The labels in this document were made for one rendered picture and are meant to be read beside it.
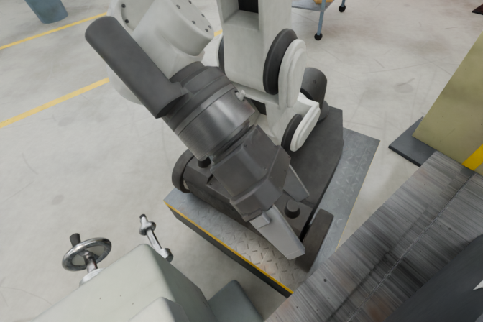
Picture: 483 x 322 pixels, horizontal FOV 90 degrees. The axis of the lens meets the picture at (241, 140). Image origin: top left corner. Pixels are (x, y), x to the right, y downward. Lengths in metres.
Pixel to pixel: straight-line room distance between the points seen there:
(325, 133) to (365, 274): 0.72
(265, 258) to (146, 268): 0.46
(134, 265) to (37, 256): 1.24
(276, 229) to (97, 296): 0.48
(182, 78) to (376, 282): 0.35
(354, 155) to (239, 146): 1.00
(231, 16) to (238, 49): 0.07
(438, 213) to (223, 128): 0.36
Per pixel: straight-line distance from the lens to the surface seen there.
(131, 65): 0.24
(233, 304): 1.13
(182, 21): 0.26
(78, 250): 0.79
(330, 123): 1.08
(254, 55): 0.52
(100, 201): 1.80
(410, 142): 1.92
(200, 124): 0.25
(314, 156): 0.95
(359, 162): 1.20
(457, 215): 0.48
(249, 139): 0.26
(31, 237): 1.94
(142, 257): 0.64
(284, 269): 0.95
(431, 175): 0.50
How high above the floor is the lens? 1.32
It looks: 49 degrees down
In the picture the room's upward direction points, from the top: 8 degrees counter-clockwise
